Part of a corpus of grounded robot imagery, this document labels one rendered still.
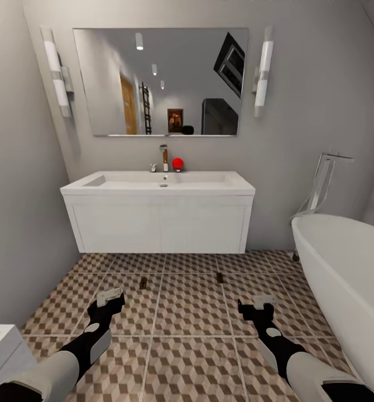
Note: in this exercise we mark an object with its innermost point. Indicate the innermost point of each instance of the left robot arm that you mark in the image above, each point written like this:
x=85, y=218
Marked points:
x=52, y=379

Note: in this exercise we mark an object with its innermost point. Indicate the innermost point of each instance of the furniture sink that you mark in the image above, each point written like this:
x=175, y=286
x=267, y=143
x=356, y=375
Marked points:
x=160, y=211

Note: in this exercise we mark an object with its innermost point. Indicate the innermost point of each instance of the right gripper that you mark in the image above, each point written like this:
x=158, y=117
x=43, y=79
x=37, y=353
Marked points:
x=251, y=313

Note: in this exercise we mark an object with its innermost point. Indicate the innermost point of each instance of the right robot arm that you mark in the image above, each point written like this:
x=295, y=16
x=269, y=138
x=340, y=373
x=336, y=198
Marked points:
x=311, y=379

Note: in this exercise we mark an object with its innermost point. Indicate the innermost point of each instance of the serving cart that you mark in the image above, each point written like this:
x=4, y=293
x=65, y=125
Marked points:
x=15, y=355

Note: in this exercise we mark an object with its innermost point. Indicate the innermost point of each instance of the mirror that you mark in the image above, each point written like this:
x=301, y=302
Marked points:
x=162, y=81

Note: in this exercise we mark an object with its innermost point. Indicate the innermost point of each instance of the bathtub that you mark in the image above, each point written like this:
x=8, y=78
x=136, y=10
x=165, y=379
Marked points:
x=337, y=256

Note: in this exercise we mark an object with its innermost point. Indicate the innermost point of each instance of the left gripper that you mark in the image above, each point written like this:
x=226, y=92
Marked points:
x=113, y=306

